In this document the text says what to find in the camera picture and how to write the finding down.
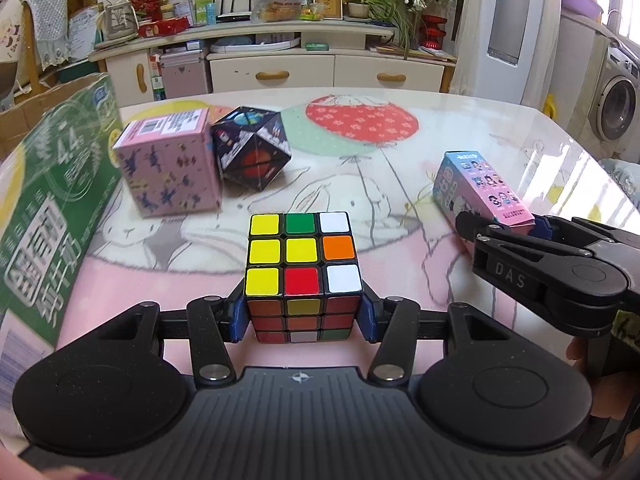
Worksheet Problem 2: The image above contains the purple basin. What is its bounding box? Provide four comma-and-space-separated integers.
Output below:
560, 0, 603, 21

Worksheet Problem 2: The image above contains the grey lace cloth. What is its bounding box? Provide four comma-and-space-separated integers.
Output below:
22, 0, 69, 68

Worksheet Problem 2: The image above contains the beige paper bag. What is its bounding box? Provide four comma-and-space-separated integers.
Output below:
0, 0, 31, 106

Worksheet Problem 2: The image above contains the person's right hand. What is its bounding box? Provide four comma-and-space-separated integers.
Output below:
567, 337, 633, 421

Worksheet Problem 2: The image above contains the pink blue figure box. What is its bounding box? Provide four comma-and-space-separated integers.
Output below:
432, 150, 536, 236

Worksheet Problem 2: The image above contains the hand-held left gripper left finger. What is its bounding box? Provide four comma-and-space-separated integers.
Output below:
95, 282, 250, 391

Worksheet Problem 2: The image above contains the white standing air conditioner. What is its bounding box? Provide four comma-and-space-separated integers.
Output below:
452, 0, 561, 101

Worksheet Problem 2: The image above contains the grey blue cushion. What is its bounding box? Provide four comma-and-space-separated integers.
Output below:
597, 157, 640, 201

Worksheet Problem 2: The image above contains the pink patterned box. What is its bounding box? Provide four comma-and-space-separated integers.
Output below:
112, 108, 222, 218

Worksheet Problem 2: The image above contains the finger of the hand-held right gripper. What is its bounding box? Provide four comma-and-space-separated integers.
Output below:
532, 215, 616, 245
455, 211, 501, 258

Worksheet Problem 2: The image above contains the cream television cabinet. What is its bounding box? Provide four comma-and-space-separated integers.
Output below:
89, 22, 458, 106

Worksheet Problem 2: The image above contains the white router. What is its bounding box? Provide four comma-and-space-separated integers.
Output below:
215, 0, 253, 23

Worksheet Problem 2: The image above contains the colourful puzzle cube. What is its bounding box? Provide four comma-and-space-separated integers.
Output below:
245, 211, 364, 345

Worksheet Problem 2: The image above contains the washing machine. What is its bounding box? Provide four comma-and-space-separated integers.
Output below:
585, 42, 640, 143

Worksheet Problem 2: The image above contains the green printed cardboard box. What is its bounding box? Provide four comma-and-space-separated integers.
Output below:
0, 72, 124, 376

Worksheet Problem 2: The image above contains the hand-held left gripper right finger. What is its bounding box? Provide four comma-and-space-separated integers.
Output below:
359, 282, 506, 385

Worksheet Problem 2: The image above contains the framed plaque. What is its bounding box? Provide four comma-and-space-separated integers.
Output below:
312, 0, 343, 20

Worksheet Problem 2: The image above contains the red gift box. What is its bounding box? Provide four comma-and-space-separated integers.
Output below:
137, 16, 191, 37

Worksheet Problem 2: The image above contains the black space print cube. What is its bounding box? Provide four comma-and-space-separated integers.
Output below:
210, 106, 292, 192

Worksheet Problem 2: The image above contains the pink storage box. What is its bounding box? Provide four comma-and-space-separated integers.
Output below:
159, 50, 208, 98

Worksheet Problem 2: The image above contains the printed rabbit tablecloth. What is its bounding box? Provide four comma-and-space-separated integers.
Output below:
0, 89, 640, 391

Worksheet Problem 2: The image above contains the wooden chair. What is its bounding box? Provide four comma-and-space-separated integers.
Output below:
20, 0, 71, 96

